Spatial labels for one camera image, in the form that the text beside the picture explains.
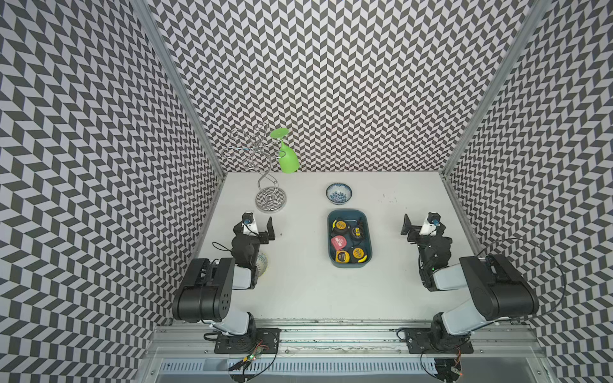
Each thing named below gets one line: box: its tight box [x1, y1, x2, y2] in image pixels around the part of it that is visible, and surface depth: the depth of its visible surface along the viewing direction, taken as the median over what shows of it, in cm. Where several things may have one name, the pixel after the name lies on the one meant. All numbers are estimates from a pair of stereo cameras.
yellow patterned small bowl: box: [255, 252, 269, 278], surface depth 88 cm
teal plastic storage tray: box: [327, 209, 373, 269], surface depth 95 cm
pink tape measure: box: [330, 234, 348, 251], surface depth 95 cm
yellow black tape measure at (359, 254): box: [351, 246, 368, 264], surface depth 90 cm
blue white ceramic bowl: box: [325, 182, 353, 206], surface depth 110 cm
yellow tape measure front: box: [335, 249, 351, 264], surface depth 90 cm
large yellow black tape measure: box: [330, 217, 352, 236], surface depth 98 cm
